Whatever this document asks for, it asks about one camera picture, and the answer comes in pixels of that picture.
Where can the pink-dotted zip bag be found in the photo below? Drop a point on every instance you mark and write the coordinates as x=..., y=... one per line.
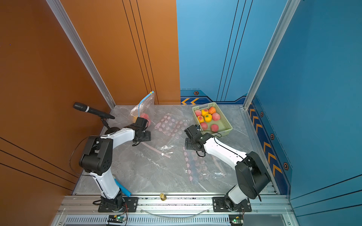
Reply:
x=169, y=166
x=172, y=125

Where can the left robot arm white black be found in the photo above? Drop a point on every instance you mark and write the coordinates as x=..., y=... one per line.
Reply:
x=97, y=157

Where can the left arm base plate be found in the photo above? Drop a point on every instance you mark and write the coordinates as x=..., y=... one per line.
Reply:
x=128, y=204

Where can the aluminium front rail frame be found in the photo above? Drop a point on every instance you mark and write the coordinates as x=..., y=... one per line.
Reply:
x=179, y=209

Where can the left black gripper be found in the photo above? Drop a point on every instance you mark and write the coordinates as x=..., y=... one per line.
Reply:
x=148, y=136

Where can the blue handheld microphone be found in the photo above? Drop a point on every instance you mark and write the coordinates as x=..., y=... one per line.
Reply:
x=125, y=191

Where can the clear blue-zipper zip bag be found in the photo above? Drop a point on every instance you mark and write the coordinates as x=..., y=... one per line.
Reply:
x=146, y=105

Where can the left green circuit board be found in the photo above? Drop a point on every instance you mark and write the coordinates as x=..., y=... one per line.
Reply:
x=117, y=220

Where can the brass knob on rail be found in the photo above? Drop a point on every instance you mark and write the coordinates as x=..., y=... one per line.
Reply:
x=163, y=197

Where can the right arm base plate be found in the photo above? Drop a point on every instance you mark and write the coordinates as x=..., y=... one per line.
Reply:
x=222, y=204

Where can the green plastic fruit basket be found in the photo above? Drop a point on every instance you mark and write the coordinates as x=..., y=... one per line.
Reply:
x=219, y=124

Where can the right green circuit board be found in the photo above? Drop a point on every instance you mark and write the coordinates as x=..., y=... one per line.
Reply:
x=236, y=220

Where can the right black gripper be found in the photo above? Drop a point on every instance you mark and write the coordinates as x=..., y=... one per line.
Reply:
x=187, y=144

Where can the green circuit board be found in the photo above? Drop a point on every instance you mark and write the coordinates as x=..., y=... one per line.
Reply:
x=236, y=220
x=117, y=220

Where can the black microphone on stand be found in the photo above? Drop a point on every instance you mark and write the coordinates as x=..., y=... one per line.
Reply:
x=102, y=115

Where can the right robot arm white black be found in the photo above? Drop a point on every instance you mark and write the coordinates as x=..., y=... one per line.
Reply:
x=251, y=173

